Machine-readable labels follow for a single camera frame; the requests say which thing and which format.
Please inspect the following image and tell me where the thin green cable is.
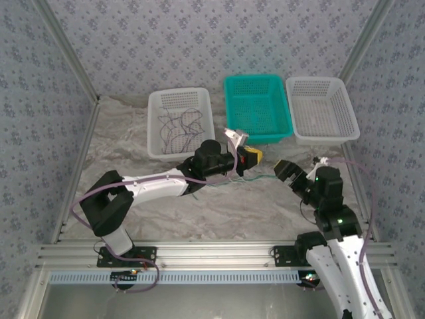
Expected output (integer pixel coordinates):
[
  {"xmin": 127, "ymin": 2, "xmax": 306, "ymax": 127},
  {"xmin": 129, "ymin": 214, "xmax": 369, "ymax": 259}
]
[{"xmin": 191, "ymin": 172, "xmax": 278, "ymax": 202}]

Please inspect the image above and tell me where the thin purple cable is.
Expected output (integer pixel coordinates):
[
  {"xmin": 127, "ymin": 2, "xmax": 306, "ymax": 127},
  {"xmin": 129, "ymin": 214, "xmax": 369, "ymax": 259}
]
[{"xmin": 155, "ymin": 106, "xmax": 205, "ymax": 156}]

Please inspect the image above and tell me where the white perforated plastic basket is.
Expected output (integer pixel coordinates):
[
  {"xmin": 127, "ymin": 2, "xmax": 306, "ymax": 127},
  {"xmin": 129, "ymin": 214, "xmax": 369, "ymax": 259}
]
[
  {"xmin": 285, "ymin": 76, "xmax": 361, "ymax": 146},
  {"xmin": 147, "ymin": 87, "xmax": 216, "ymax": 163}
]

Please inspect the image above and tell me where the teal perforated plastic basket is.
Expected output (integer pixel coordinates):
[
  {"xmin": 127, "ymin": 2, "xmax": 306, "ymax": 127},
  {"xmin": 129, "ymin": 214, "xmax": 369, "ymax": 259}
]
[{"xmin": 223, "ymin": 74, "xmax": 295, "ymax": 146}]

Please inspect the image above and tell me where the controller board with LED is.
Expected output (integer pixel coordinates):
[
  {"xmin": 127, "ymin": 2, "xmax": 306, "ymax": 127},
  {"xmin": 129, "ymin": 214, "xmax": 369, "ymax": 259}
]
[
  {"xmin": 300, "ymin": 270, "xmax": 325, "ymax": 286},
  {"xmin": 110, "ymin": 270, "xmax": 139, "ymax": 288}
]

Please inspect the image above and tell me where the grey metal panel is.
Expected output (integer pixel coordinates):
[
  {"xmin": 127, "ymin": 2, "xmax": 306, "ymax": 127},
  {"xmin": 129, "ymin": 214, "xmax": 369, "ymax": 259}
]
[{"xmin": 36, "ymin": 284, "xmax": 343, "ymax": 319}]

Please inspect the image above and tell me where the aluminium side rail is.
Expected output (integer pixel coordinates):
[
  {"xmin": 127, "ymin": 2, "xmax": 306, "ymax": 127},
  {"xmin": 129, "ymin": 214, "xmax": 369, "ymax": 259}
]
[
  {"xmin": 341, "ymin": 144, "xmax": 379, "ymax": 243},
  {"xmin": 49, "ymin": 98, "xmax": 102, "ymax": 245}
]

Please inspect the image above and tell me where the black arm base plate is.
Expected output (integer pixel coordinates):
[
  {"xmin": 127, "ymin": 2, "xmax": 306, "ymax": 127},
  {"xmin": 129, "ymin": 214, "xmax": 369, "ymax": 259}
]
[
  {"xmin": 96, "ymin": 245, "xmax": 157, "ymax": 268},
  {"xmin": 272, "ymin": 245, "xmax": 311, "ymax": 268}
]

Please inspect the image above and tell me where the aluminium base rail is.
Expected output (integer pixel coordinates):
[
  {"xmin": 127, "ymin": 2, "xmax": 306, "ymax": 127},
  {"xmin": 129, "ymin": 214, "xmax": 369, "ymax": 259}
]
[{"xmin": 36, "ymin": 241, "xmax": 398, "ymax": 268}]

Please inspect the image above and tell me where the white slotted cable duct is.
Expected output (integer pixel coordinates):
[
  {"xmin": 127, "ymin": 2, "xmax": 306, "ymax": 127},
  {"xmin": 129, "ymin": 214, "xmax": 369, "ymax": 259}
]
[{"xmin": 48, "ymin": 270, "xmax": 319, "ymax": 285}]

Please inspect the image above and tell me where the aluminium frame strut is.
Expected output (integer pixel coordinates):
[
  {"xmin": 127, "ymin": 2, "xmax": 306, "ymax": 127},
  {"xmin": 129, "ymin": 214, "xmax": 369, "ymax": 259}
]
[
  {"xmin": 381, "ymin": 267, "xmax": 416, "ymax": 319},
  {"xmin": 16, "ymin": 270, "xmax": 50, "ymax": 319}
]

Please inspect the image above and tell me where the aluminium corner post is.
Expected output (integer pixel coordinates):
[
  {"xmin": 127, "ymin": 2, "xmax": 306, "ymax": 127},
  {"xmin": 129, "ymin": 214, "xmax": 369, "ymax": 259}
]
[
  {"xmin": 33, "ymin": 0, "xmax": 101, "ymax": 104},
  {"xmin": 337, "ymin": 0, "xmax": 396, "ymax": 82}
]

